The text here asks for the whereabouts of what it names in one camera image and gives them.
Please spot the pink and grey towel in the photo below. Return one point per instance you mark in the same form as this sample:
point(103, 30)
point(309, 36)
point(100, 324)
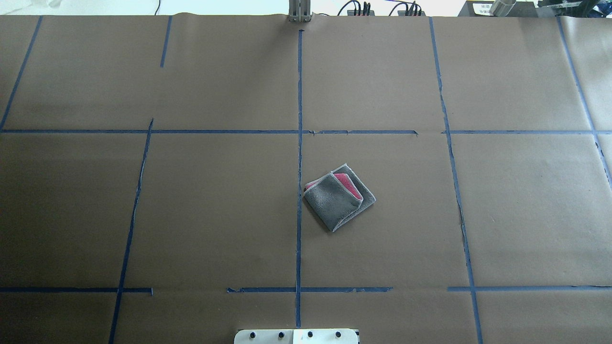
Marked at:
point(338, 196)

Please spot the aluminium frame post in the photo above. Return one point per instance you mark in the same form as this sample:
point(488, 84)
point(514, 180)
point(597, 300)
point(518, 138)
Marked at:
point(300, 11)

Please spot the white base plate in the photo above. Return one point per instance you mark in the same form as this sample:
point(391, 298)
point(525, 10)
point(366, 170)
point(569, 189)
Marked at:
point(298, 336)

